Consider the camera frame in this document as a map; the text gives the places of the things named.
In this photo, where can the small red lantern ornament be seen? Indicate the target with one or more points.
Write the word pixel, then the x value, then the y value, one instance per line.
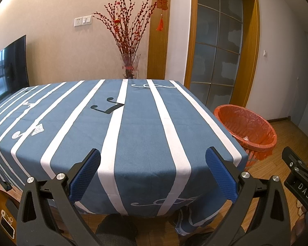
pixel 117 22

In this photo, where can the frosted glass door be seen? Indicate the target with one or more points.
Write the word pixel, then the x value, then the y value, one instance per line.
pixel 208 30

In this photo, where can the grey plastic waste basket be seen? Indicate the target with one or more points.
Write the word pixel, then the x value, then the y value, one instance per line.
pixel 251 156

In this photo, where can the red berry branches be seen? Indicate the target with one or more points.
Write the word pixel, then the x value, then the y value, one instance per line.
pixel 128 35

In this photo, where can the person's right hand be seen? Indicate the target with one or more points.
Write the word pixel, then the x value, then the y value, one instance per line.
pixel 300 225

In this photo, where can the black flat television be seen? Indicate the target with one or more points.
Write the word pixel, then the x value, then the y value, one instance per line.
pixel 7 74

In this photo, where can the blue white striped tablecloth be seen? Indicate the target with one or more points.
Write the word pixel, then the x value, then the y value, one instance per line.
pixel 143 133

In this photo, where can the person's leg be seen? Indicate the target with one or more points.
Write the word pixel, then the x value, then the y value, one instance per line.
pixel 202 237
pixel 116 230

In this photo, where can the white flat device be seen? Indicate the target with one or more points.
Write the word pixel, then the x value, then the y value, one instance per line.
pixel 7 225

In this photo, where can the person's left leg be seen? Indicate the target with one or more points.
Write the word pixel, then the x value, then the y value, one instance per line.
pixel 116 230

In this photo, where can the white wall switch plate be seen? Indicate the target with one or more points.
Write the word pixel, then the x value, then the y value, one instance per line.
pixel 78 21

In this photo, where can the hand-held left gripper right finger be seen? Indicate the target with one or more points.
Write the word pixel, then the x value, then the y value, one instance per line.
pixel 220 174

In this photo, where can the glass vase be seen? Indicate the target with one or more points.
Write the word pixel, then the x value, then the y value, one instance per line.
pixel 130 66

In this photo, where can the wooden door frame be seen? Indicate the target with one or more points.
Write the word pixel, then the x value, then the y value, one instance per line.
pixel 254 56

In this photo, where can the red tassel wall ornament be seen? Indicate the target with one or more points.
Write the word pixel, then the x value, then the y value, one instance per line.
pixel 161 3

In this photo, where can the person's right leg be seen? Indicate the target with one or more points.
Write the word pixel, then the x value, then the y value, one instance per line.
pixel 202 237

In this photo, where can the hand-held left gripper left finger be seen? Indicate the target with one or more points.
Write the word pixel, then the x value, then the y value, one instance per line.
pixel 86 174

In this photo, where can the wooden wall pillar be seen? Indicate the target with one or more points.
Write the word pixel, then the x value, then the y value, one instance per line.
pixel 159 56

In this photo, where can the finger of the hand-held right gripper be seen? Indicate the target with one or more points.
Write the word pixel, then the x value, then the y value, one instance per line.
pixel 294 160

